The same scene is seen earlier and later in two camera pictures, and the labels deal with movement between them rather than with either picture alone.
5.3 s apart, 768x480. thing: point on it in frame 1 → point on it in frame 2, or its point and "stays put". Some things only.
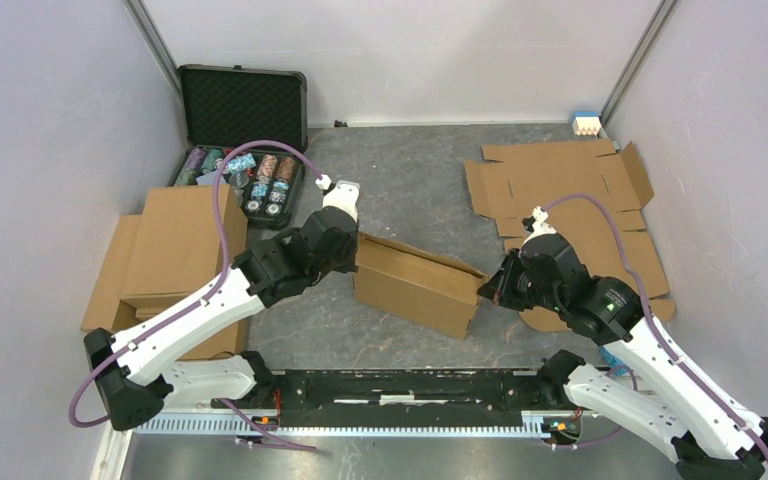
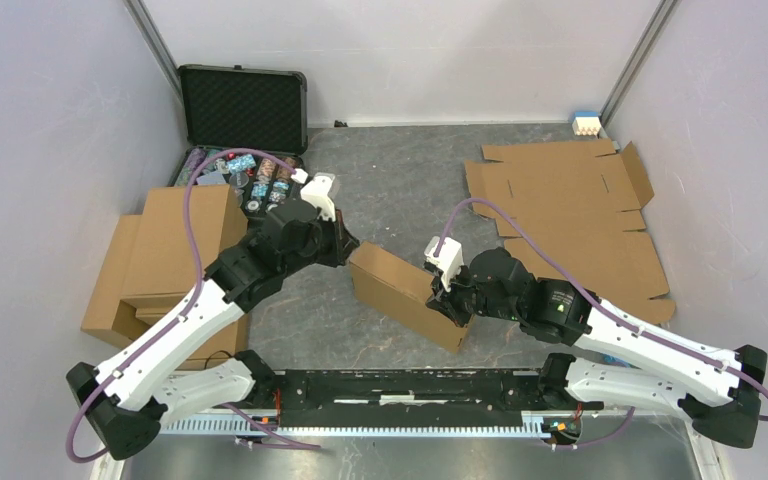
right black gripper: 497,289 → 444,302
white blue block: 586,123 stays put
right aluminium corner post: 637,59 stays put
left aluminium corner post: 156,46 stays put
